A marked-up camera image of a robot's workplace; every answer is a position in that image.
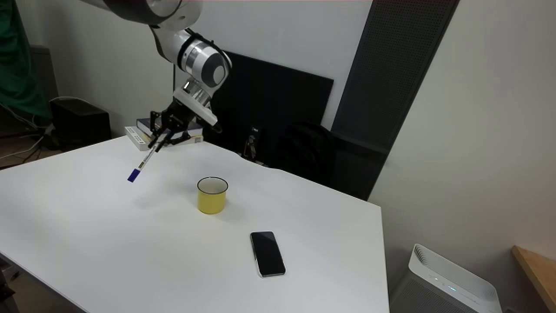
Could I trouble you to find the small dark bottle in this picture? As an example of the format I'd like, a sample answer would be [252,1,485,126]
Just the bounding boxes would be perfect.
[242,126,263,163]

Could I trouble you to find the black smartphone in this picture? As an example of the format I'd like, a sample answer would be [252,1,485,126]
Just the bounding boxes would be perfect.
[249,229,287,278]

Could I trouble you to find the dark slanted wall panel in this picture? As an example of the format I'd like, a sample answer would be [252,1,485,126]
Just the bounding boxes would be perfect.
[329,0,463,201]

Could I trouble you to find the yellow enamel mug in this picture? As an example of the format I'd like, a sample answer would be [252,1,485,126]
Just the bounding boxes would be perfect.
[195,173,230,215]

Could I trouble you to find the black flat monitor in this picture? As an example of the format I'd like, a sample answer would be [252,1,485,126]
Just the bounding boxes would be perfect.
[199,50,336,168]

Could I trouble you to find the black speaker box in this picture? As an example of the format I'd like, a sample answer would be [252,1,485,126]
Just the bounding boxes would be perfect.
[49,95,113,154]

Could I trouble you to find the white marker with blue cap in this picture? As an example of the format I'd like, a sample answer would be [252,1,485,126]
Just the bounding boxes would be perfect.
[126,144,160,184]

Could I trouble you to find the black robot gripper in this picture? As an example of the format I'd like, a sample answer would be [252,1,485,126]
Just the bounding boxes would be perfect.
[148,78,221,153]

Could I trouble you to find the wooden side table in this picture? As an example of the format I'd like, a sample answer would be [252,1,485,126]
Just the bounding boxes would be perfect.
[510,243,556,313]

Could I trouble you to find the white plastic bin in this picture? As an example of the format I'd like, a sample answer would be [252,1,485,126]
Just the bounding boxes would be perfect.
[390,241,506,313]

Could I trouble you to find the green curtain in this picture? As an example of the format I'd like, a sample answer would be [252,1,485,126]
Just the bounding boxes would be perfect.
[0,0,56,125]

